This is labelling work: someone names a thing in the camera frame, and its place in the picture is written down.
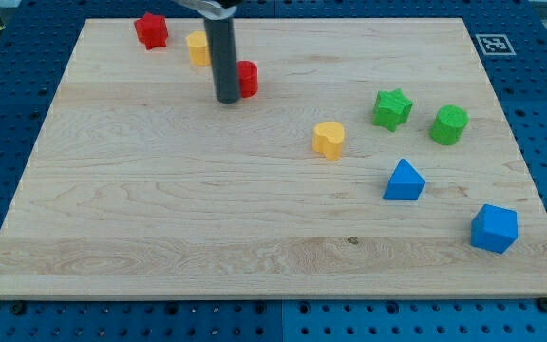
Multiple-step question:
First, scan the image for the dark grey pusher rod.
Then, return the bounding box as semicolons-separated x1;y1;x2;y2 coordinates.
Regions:
203;17;240;104

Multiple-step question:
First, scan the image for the yellow heart block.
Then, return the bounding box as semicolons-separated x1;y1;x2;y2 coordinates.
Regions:
311;121;346;161

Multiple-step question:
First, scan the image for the white fiducial marker tag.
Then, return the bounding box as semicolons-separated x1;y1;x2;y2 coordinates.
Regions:
476;34;516;56

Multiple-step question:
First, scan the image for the blue triangle block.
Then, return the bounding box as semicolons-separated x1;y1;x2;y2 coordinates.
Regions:
383;159;426;201

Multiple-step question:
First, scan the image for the green star block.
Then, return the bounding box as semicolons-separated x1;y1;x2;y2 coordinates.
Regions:
372;88;413;132

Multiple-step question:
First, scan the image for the green cylinder block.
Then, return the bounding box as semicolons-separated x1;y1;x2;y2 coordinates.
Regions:
430;104;469;145

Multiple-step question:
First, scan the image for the red star block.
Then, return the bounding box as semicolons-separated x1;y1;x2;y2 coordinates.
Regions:
134;12;169;50

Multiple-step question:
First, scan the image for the wooden board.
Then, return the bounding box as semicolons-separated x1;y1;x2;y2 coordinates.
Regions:
0;18;547;300

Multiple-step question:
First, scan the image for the red cylinder block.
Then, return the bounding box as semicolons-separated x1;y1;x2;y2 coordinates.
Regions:
237;60;258;98

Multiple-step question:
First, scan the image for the yellow cylinder block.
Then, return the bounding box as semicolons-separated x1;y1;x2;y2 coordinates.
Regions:
185;30;211;67

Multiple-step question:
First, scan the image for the blue cube block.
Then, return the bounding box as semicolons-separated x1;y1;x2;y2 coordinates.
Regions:
471;204;519;254

